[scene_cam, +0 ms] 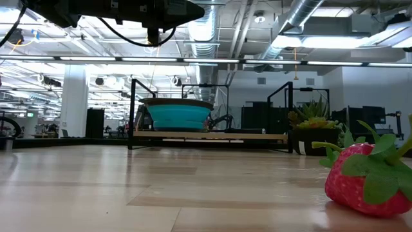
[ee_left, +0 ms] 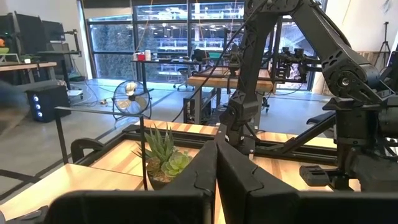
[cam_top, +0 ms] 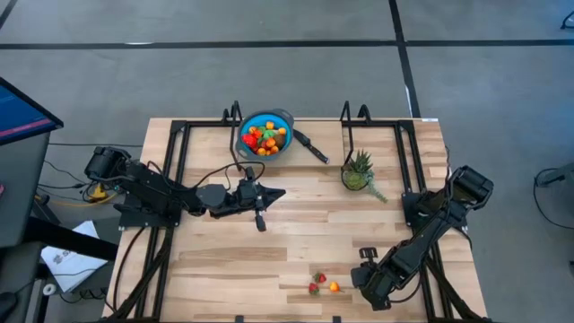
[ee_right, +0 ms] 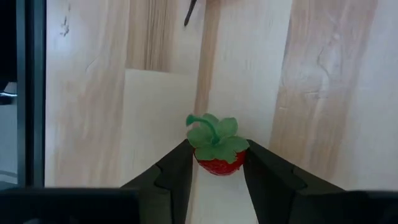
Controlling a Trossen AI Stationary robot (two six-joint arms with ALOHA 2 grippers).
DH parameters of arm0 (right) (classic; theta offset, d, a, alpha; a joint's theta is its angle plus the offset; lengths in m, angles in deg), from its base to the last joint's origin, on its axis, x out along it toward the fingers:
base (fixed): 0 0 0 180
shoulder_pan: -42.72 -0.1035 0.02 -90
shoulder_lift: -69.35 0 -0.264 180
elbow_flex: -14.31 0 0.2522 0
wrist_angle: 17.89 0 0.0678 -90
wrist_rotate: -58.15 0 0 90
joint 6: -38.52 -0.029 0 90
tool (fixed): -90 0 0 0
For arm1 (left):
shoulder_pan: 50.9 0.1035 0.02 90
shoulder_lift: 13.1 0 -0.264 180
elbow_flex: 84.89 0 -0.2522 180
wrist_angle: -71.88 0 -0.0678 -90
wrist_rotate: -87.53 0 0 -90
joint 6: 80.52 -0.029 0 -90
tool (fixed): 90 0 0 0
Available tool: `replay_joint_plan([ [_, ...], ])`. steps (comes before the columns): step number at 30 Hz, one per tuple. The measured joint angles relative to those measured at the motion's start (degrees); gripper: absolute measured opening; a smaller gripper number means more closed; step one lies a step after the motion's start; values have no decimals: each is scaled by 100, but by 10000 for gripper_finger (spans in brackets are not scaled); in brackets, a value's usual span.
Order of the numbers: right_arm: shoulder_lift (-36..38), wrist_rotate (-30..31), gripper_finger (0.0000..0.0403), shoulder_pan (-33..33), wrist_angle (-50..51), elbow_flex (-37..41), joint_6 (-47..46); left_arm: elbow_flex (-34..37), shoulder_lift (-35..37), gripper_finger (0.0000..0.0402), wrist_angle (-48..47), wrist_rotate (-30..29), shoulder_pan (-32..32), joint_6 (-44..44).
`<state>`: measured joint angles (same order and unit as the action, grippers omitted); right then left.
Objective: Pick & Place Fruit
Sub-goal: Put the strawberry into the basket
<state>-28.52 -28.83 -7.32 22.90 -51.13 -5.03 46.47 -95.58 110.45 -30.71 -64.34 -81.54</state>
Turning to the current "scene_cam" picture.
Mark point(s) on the red toy strawberry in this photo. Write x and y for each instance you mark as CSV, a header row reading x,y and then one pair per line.
x,y
351,190
325,146

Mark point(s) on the LED light bar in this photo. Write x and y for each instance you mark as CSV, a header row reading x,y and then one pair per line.
x,y
206,60

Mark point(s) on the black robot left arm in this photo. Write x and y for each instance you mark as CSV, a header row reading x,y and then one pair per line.
x,y
58,9

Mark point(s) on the black metal frame stand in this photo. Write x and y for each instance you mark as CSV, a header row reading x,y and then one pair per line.
x,y
206,85
305,89

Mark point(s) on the black cabinet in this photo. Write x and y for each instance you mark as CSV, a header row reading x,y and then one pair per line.
x,y
95,124

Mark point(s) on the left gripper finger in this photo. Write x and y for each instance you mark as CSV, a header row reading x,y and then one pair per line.
x,y
180,20
183,7

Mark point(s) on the potted succulent plant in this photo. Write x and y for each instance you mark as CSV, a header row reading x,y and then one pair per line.
x,y
313,141

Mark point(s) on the black ceiling camera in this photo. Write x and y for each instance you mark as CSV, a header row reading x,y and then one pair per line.
x,y
16,37

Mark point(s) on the black aluminium rig frame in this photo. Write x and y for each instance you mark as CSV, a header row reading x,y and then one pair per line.
x,y
48,142

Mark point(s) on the black background workstation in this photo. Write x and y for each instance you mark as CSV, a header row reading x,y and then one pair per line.
x,y
373,116

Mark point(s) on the white square pillar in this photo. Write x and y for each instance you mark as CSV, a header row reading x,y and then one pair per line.
x,y
74,103

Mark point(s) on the round ceiling fixture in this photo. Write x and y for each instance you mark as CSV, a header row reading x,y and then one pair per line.
x,y
259,18

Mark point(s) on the black background monitor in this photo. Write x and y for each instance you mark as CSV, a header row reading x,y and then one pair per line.
x,y
141,117

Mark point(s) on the black background robot arm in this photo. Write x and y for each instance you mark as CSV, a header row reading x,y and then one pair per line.
x,y
222,120

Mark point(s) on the grey wall vent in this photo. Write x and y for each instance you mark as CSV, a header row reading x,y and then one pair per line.
x,y
310,81
261,81

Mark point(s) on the blue collapsible bowl grey rim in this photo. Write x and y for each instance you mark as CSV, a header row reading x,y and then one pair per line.
x,y
177,116

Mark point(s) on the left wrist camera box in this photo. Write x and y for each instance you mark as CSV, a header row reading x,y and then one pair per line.
x,y
153,36

